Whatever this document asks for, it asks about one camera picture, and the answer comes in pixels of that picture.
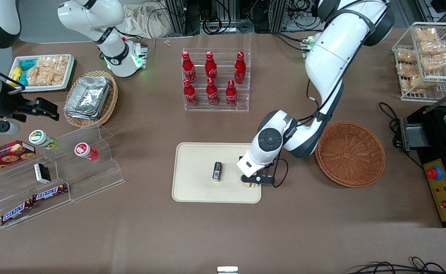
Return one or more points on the stacked aluminium foil containers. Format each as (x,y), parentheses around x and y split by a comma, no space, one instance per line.
(88,97)

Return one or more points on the Snickers chocolate bar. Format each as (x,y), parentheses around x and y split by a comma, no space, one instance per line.
(49,193)
(16,212)

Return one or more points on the fried snack bag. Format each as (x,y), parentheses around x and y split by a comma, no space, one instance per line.
(434,47)
(406,56)
(426,34)
(439,61)
(415,83)
(407,70)

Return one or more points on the green sunflower yogurt cup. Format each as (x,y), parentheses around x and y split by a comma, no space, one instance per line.
(40,137)

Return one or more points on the teal snack packet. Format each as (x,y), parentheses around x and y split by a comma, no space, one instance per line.
(28,64)
(23,79)

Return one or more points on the red tartan cookie box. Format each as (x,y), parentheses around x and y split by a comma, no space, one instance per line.
(6,156)

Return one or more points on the yellow snack packet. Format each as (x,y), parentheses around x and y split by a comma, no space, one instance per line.
(16,74)

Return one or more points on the clear acrylic bottle rack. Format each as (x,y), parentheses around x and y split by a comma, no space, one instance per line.
(219,108)

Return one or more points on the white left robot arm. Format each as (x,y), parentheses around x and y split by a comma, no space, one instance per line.
(329,57)

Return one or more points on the cream plastic tray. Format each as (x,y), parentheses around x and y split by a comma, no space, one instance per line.
(196,182)

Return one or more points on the oval wicker basket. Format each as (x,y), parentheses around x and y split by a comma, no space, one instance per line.
(110,102)

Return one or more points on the rice cracker bag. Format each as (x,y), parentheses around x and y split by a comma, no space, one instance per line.
(48,70)

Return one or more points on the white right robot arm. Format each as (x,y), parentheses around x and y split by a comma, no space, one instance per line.
(93,19)

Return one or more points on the red emergency stop button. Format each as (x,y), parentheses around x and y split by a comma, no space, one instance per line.
(434,173)

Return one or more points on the small black snack box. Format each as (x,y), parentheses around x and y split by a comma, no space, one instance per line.
(42,173)
(217,171)

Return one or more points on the red Coca-Cola bottle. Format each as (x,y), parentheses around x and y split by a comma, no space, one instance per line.
(210,66)
(231,95)
(188,67)
(189,94)
(240,68)
(212,93)

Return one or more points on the small white edge clip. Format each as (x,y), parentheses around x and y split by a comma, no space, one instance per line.
(227,270)

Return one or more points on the aluminium frame post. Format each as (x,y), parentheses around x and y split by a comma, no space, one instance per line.
(278,13)
(177,15)

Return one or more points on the yellow control panel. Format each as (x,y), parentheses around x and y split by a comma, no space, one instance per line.
(445,194)

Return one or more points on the white rectangular snack tray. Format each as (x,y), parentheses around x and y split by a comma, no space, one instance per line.
(69,72)

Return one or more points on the red strawberry yogurt cup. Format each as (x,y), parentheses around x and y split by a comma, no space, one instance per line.
(84,150)

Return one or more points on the clear acrylic tiered stand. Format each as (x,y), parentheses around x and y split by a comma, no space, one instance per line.
(89,179)

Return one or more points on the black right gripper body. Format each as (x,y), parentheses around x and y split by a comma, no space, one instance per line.
(9,107)

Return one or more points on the round wicker basket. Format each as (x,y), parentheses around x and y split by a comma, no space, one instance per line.
(350,154)

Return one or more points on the crumpled beige cloth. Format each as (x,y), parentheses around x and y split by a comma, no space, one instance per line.
(143,19)

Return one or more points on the black countertop machine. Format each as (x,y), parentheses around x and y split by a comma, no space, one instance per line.
(432,137)

